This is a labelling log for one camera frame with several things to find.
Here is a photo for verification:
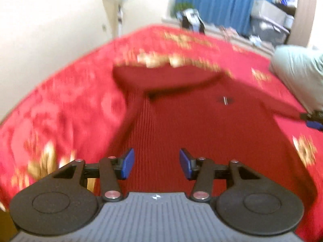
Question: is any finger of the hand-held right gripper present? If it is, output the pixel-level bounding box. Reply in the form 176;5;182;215
300;110;323;131

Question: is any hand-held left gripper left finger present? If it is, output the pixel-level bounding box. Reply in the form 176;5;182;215
54;148;135;202

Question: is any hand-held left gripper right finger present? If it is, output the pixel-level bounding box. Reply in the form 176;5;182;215
179;148;264;202

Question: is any dark red ribbed sweater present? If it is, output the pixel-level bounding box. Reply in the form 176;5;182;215
108;64;319;208

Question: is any red gold-patterned blanket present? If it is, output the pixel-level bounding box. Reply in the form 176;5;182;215
0;23;323;240

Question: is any grey storage box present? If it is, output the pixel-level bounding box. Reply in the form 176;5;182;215
250;0;295;46

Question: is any wooden wardrobe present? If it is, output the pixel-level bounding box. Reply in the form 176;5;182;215
288;0;319;48

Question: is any black and white bag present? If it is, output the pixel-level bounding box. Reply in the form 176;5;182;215
180;9;205;34

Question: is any blue curtain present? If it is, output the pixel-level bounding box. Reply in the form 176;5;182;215
175;0;283;36

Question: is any green potted plant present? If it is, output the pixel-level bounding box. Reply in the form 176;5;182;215
174;2;195;17

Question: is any white standing fan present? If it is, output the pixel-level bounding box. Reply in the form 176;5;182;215
101;0;135;38

